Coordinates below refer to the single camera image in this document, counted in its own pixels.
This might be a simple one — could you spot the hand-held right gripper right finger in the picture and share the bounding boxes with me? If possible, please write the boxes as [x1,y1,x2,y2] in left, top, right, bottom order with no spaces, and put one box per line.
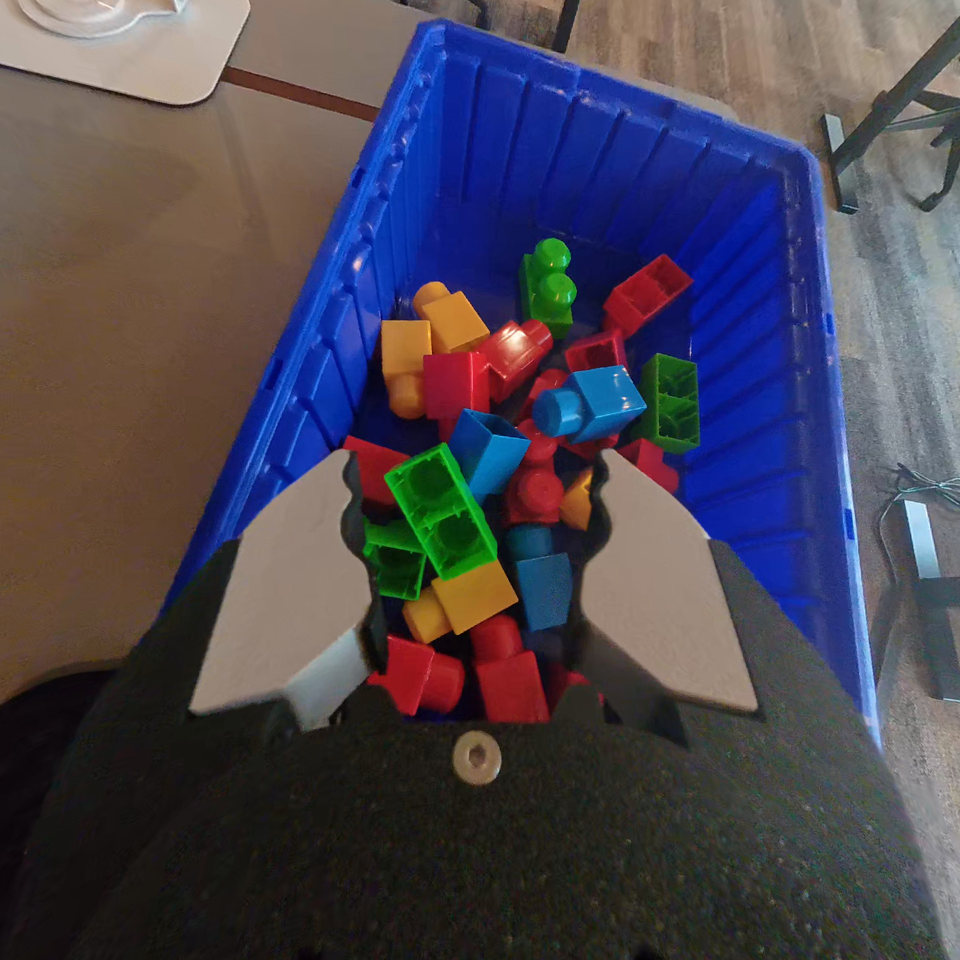
[563,450,762,736]

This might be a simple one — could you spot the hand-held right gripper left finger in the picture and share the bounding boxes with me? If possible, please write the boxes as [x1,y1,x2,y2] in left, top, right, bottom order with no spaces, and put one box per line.
[188,447,384,732]

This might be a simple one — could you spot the pile of assorted toy blocks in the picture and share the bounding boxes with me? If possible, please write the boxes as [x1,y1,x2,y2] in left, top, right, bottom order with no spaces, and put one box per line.
[342,237,703,729]

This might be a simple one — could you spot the blue plastic bin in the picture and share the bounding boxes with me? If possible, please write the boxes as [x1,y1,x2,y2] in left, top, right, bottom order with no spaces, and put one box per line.
[158,18,879,751]

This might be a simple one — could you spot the black textured wrist rest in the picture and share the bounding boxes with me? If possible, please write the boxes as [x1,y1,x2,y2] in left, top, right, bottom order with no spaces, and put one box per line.
[0,668,144,960]

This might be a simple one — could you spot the black metal desk legs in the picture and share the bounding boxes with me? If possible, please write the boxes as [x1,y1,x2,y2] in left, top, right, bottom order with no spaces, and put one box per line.
[822,15,960,214]

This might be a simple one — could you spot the grey floor cable box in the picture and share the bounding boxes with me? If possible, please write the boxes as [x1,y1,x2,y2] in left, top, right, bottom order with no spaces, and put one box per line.
[878,465,960,703]

